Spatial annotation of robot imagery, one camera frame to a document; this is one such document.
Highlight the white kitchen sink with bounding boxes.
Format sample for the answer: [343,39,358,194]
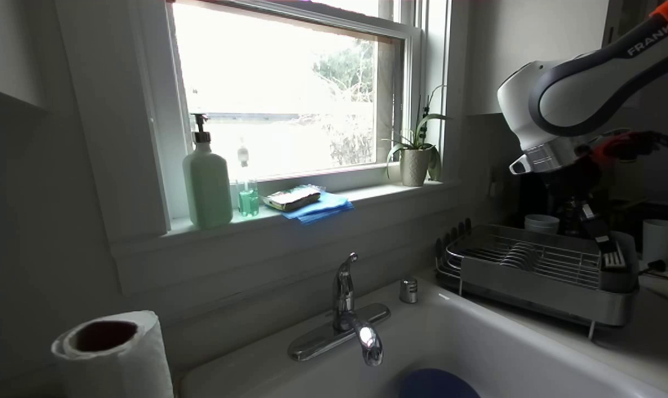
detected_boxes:
[177,282,668,398]

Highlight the white wall outlet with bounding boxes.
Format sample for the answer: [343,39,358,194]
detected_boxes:
[487,166,506,202]

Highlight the grey wire dish rack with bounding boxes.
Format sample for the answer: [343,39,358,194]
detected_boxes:
[432,219,642,342]

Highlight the grey utensil holder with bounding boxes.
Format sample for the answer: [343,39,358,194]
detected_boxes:
[597,230,643,295]

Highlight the blue cloth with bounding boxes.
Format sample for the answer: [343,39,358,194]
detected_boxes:
[282,193,356,224]

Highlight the dish sponge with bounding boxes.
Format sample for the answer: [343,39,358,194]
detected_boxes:
[263,183,326,214]

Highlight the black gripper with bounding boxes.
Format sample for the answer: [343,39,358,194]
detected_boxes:
[552,159,628,271]

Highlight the white framed window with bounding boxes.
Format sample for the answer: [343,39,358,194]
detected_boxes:
[130,0,453,239]

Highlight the pale teal cup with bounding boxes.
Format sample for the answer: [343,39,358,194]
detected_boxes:
[523,213,564,236]

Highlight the white mug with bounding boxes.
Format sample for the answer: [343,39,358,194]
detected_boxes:
[640,216,668,270]

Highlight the small green glass bottle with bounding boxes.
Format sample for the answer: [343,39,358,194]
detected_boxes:
[232,146,263,220]

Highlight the blue bowl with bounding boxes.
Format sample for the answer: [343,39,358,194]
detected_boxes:
[399,364,484,398]

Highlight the green soap pump bottle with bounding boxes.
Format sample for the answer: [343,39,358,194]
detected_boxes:
[184,110,234,230]

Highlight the chrome sink faucet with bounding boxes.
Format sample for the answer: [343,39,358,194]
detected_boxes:
[287,250,392,368]

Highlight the white paper towel roll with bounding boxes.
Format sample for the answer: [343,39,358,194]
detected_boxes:
[51,308,177,398]

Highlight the black coffee maker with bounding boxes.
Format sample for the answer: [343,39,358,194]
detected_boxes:
[514,157,647,239]

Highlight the potted green plant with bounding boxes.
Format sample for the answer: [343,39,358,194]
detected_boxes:
[386,87,452,188]

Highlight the chrome sink hole cap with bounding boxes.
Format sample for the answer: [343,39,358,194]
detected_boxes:
[399,277,420,308]

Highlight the black wrist camera red mount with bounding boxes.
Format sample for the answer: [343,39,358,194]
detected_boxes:
[589,127,662,161]

